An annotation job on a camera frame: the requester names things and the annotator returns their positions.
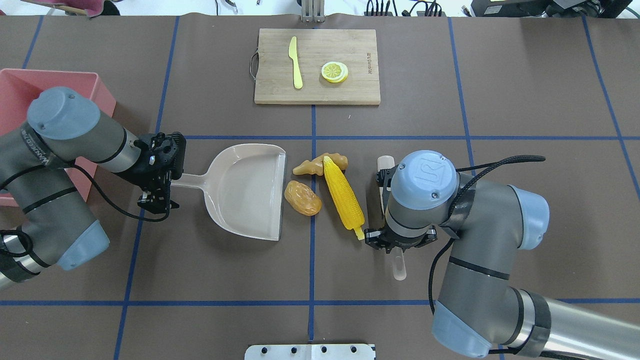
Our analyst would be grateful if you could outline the yellow plastic knife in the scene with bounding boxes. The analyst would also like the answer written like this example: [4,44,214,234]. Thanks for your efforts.
[288,36,304,90]

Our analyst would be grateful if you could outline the brown toy potato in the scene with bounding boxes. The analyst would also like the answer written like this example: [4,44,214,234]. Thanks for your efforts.
[284,180,323,217]

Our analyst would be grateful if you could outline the yellow toy corn cob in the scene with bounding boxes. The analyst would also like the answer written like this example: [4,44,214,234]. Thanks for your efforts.
[322,155,365,240]

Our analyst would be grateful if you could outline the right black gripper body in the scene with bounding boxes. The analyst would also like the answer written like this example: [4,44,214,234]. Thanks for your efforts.
[364,167,437,254]

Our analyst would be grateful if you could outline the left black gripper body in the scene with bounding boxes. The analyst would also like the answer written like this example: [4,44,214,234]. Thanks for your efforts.
[131,131,186,193]

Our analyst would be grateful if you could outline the yellow lemon slices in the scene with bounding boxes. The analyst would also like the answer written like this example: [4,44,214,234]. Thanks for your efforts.
[320,61,349,84]

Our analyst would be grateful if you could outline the bamboo cutting board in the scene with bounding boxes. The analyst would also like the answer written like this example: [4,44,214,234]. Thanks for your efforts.
[253,28,381,106]

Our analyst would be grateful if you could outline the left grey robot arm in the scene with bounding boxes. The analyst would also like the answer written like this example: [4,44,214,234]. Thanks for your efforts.
[0,86,186,289]

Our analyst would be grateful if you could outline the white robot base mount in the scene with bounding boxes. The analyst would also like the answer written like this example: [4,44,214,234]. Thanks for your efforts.
[244,343,377,360]

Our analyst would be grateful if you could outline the beige plastic dustpan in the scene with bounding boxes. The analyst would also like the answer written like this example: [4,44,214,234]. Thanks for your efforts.
[171,143,287,242]

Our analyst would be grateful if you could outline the pink plastic bin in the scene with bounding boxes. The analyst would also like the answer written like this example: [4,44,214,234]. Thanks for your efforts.
[1,69,140,222]

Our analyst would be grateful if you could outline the tan toy ginger root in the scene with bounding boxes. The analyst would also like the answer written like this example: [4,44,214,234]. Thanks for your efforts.
[292,152,349,176]

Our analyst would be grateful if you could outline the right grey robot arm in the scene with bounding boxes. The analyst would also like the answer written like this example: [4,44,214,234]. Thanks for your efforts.
[365,150,640,360]

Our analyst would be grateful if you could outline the white brush with black bristles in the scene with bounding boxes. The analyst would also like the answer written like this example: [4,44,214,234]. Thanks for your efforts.
[367,155,408,281]

